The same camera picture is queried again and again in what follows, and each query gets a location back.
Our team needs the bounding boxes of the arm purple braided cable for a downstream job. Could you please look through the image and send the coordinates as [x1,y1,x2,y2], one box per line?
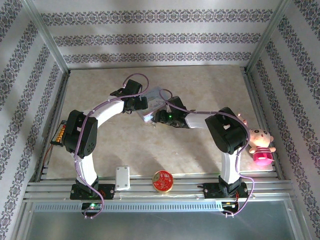
[73,72,150,221]
[158,88,257,219]

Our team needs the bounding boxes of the round red gold tin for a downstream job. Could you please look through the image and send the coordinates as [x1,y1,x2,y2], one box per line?
[152,169,174,194]

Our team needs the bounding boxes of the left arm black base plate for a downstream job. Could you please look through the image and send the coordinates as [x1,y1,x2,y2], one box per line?
[69,183,116,201]

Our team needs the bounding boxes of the black device with red display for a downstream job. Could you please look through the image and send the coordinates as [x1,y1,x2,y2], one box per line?
[49,120,69,147]

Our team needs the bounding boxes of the left arm purple braided cable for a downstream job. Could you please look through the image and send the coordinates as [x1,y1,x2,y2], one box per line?
[73,72,150,221]

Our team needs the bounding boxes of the right arm purple braided cable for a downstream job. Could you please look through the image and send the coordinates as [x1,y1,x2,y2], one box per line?
[158,88,257,219]

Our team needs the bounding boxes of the grey metal sheet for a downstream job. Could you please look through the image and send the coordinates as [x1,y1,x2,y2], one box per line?
[14,199,301,240]

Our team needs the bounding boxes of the aluminium side rail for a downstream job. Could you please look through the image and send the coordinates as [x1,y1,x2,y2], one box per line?
[240,66,286,180]
[34,69,73,181]

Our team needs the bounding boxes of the slotted grey cable duct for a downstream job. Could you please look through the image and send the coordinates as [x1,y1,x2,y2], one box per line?
[31,201,291,214]

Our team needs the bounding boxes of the aluminium frame post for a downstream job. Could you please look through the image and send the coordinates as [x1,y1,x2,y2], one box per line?
[21,0,71,74]
[245,0,294,74]

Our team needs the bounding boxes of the thin red wire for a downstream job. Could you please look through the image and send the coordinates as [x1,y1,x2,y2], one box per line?
[40,144,55,169]

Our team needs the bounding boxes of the white rectangular plate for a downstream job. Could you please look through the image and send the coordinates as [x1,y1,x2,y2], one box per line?
[114,165,132,192]

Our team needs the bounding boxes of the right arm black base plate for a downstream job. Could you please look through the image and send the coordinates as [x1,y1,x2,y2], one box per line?
[203,182,250,200]

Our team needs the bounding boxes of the small controller circuit board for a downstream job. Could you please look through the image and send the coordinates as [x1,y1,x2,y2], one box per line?
[221,201,240,210]
[81,202,104,211]

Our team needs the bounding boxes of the aluminium rail bed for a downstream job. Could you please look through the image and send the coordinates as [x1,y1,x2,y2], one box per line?
[23,172,298,201]

